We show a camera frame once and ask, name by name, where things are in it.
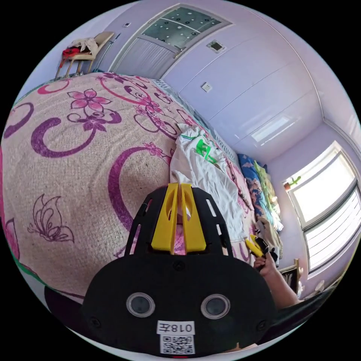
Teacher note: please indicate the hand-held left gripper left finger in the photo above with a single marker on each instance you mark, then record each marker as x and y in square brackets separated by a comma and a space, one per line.
[164, 222]

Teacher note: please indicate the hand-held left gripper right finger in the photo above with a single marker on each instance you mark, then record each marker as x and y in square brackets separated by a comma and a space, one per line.
[193, 225]

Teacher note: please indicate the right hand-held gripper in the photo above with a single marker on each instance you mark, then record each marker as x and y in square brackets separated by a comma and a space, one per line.
[266, 247]

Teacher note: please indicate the white short sleeve green print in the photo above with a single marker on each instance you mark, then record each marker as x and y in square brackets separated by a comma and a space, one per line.
[208, 175]

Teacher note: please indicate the person's right forearm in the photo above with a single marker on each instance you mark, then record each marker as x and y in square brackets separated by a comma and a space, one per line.
[285, 290]

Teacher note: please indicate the person's right hand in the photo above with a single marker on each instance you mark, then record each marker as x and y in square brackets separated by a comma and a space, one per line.
[266, 268]

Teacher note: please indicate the pile of folded quilts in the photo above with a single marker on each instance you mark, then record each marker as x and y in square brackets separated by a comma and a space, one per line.
[261, 183]

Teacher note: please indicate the green potted plant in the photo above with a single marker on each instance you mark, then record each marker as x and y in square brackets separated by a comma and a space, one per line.
[293, 182]

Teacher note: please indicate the window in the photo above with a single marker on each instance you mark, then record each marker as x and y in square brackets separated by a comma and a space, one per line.
[327, 206]

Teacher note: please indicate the bed with floral sheet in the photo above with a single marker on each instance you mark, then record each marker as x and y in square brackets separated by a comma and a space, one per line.
[84, 169]

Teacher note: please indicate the door with dotted glass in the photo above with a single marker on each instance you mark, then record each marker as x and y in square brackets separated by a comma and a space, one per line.
[169, 36]

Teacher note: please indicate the beige chair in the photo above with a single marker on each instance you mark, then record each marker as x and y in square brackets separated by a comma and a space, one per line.
[99, 39]

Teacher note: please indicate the pile of clothes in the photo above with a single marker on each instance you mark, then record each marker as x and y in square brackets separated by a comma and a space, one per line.
[80, 46]

